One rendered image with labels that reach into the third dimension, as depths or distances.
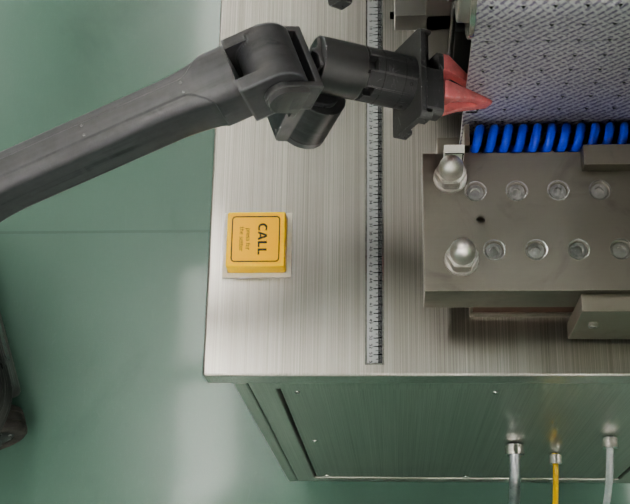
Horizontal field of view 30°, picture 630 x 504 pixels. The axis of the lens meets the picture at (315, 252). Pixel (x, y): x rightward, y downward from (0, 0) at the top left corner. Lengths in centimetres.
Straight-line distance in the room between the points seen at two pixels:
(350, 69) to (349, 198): 28
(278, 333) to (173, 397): 95
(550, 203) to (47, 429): 133
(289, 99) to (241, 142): 33
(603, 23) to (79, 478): 149
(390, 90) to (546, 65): 16
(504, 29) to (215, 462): 133
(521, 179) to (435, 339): 21
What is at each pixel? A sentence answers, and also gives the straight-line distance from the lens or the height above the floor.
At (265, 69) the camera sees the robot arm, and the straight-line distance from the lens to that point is 114.
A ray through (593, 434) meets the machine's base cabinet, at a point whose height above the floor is 53.
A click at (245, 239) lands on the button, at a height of 92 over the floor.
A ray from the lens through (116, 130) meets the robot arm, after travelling 117.
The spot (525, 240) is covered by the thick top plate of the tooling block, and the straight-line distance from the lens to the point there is 128.
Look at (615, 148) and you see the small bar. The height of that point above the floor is 105.
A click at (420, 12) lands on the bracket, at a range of 127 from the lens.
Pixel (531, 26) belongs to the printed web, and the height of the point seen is 123.
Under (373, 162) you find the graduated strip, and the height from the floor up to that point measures 90.
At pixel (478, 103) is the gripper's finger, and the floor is 109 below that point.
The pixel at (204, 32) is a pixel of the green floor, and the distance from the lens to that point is 261.
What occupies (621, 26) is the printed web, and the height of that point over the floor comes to 123.
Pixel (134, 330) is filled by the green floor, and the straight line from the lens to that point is 237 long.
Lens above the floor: 222
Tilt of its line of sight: 70 degrees down
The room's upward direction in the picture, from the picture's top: 11 degrees counter-clockwise
